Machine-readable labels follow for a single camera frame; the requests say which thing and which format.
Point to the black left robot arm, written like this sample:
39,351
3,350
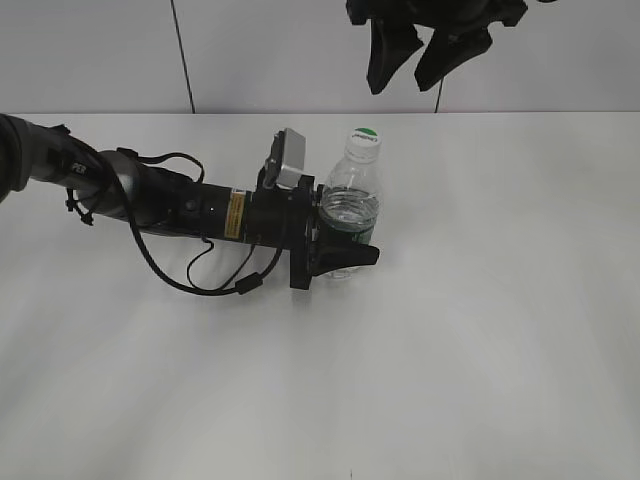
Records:
123,185

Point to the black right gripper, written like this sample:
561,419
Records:
460,33

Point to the clear green-label water bottle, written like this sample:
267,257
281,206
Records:
352,195

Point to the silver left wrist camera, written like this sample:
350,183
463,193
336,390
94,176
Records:
285,164

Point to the white green bottle cap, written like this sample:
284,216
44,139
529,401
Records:
363,145

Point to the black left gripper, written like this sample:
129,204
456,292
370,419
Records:
284,219

